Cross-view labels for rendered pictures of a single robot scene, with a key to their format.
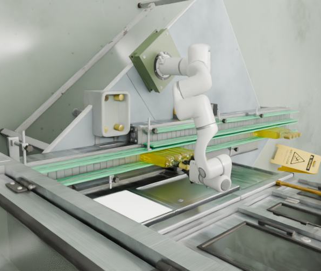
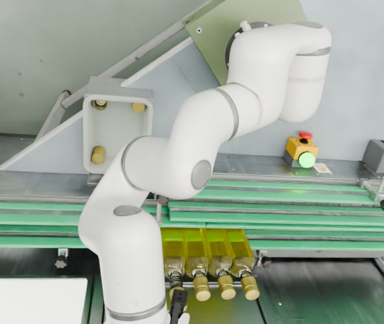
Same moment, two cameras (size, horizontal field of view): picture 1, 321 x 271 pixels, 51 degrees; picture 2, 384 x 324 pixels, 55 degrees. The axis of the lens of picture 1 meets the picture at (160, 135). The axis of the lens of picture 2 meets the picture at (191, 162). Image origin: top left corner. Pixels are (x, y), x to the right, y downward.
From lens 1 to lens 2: 1.17 m
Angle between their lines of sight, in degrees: 36
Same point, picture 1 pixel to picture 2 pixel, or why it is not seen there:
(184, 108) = (83, 234)
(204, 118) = (108, 290)
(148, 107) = not seen: hidden behind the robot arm
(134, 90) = (190, 92)
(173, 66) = not seen: hidden behind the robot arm
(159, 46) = (249, 8)
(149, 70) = (211, 60)
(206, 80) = (170, 177)
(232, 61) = not seen: outside the picture
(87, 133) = (76, 153)
